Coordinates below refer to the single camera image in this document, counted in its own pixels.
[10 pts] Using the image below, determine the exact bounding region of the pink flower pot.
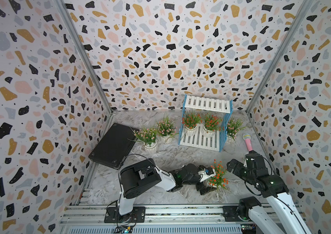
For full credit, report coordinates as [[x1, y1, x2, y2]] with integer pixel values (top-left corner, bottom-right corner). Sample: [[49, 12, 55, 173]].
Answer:
[[133, 127, 158, 154], [157, 116, 177, 144], [226, 118, 245, 141]]

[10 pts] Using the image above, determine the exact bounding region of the black case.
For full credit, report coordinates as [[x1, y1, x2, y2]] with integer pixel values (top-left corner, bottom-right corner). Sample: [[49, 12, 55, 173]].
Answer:
[[88, 123, 139, 170]]

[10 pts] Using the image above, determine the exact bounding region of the red flower pot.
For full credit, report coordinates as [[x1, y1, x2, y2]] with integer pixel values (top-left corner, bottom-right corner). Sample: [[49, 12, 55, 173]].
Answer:
[[203, 113, 223, 138], [183, 111, 202, 137]]

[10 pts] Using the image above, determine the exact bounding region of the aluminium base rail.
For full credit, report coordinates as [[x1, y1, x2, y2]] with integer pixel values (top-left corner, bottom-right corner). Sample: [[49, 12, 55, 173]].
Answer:
[[58, 204, 309, 234]]

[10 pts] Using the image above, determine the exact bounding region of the pink toy microphone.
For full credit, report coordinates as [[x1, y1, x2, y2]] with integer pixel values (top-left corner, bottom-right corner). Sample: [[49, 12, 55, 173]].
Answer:
[[242, 133, 253, 152]]

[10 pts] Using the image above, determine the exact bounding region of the orange flower pot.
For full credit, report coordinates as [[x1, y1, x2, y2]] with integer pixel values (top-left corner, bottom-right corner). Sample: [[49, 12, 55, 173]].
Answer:
[[208, 160, 229, 189]]

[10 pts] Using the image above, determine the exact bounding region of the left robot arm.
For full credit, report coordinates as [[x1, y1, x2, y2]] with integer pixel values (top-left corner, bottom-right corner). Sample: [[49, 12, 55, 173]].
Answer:
[[104, 159, 218, 224]]

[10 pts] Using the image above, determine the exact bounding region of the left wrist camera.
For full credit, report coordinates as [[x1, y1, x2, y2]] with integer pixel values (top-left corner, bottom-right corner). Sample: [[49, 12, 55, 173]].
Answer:
[[198, 166, 216, 182]]

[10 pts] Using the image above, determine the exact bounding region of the blue white two-tier rack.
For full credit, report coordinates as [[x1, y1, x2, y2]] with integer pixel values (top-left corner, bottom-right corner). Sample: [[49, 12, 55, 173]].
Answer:
[[178, 95, 233, 152]]

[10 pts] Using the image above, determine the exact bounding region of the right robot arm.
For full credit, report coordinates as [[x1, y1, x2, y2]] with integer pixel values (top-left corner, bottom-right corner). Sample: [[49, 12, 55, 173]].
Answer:
[[227, 150, 311, 234]]

